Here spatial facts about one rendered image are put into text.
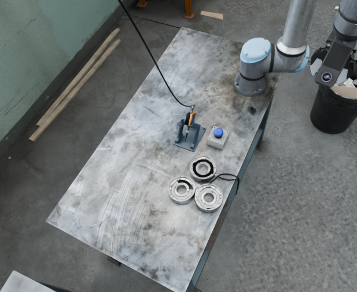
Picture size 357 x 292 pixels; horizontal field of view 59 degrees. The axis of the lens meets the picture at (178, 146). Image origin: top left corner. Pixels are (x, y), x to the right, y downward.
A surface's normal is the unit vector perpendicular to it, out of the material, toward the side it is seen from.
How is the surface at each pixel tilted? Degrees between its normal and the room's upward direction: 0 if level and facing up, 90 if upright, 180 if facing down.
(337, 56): 45
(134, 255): 0
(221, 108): 0
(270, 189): 0
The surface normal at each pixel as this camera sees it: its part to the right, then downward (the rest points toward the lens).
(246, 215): -0.09, -0.51
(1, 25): 0.89, 0.34
